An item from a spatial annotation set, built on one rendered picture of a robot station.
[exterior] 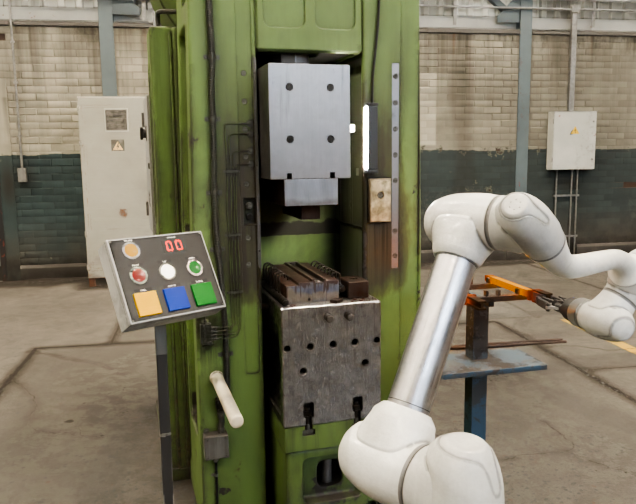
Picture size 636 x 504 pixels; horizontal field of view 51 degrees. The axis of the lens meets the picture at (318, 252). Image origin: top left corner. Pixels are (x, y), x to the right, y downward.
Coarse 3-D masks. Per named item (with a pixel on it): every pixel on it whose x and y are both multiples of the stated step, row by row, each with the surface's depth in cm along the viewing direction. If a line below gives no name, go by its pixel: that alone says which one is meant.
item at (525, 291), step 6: (486, 276) 257; (492, 276) 255; (492, 282) 252; (498, 282) 248; (504, 282) 243; (510, 282) 243; (510, 288) 239; (522, 288) 232; (528, 288) 232; (522, 294) 231; (528, 294) 226; (546, 294) 218; (552, 294) 218
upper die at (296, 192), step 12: (264, 180) 267; (276, 180) 247; (288, 180) 236; (300, 180) 237; (312, 180) 239; (324, 180) 240; (336, 180) 241; (264, 192) 268; (276, 192) 248; (288, 192) 237; (300, 192) 238; (312, 192) 239; (324, 192) 240; (336, 192) 242; (288, 204) 237; (300, 204) 238; (312, 204) 240; (324, 204) 241; (336, 204) 242
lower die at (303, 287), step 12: (288, 264) 277; (300, 264) 277; (288, 276) 256; (300, 276) 255; (324, 276) 253; (288, 288) 241; (300, 288) 243; (312, 288) 244; (324, 288) 245; (336, 288) 247; (288, 300) 242; (300, 300) 243; (312, 300) 245; (324, 300) 246
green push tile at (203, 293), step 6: (210, 282) 219; (192, 288) 215; (198, 288) 216; (204, 288) 217; (210, 288) 219; (198, 294) 215; (204, 294) 216; (210, 294) 218; (198, 300) 214; (204, 300) 215; (210, 300) 217; (216, 300) 218; (198, 306) 214
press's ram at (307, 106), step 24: (264, 72) 234; (288, 72) 231; (312, 72) 233; (336, 72) 236; (264, 96) 236; (288, 96) 232; (312, 96) 234; (336, 96) 237; (264, 120) 238; (288, 120) 233; (312, 120) 236; (336, 120) 238; (264, 144) 240; (288, 144) 234; (312, 144) 237; (336, 144) 239; (264, 168) 242; (288, 168) 235; (312, 168) 238; (336, 168) 240
